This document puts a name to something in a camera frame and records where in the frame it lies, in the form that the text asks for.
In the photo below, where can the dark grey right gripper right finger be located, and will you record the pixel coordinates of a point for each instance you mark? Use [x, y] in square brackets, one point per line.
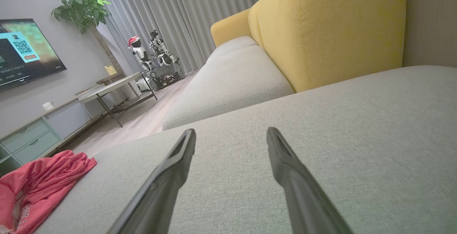
[303, 198]

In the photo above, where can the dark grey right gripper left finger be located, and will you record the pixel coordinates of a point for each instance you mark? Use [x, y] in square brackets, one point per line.
[157, 198]

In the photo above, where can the red Bulls 23 shorts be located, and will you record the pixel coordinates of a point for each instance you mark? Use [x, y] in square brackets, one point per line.
[43, 184]

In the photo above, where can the grey sofa chaise seat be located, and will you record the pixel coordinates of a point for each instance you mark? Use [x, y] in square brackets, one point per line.
[357, 137]

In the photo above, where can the white floor appliance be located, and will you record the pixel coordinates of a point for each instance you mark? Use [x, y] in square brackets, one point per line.
[143, 84]

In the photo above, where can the grey metal-legged coffee table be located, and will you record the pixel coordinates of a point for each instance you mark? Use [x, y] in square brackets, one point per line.
[110, 87]

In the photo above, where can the grey tracked robot vehicle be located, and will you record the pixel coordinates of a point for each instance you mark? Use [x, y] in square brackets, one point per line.
[166, 75]

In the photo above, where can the grey and green TV cabinet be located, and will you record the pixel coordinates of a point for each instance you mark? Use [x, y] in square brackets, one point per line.
[43, 134]

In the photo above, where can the yellow pot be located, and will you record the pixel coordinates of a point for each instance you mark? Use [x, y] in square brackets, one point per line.
[110, 70]

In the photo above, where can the white cup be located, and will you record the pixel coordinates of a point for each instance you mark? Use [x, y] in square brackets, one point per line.
[47, 105]

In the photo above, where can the white robot with red hat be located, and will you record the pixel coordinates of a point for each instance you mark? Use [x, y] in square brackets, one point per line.
[139, 53]

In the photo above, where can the white and black humanoid robot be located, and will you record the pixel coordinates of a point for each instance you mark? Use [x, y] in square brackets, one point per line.
[162, 50]

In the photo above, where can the yellow sofa back cushion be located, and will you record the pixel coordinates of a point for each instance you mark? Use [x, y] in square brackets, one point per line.
[332, 30]
[230, 26]

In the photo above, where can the grey pleated curtain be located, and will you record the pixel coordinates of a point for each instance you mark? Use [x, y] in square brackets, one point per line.
[185, 16]

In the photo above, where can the flat screen television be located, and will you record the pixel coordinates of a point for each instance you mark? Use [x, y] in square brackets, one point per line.
[25, 55]

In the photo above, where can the green leafy potted tree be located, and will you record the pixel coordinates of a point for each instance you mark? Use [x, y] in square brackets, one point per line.
[82, 5]

